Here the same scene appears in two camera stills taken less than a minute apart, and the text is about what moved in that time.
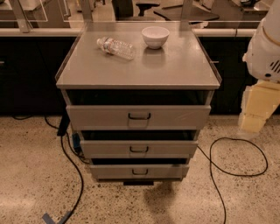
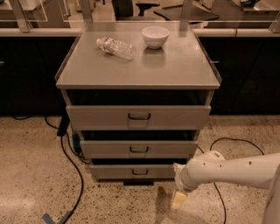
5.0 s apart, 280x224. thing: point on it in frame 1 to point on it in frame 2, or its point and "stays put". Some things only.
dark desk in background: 186,12 stays put
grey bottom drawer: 138,171 stays put
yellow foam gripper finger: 259,101 to 178,200
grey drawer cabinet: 137,94 stays put
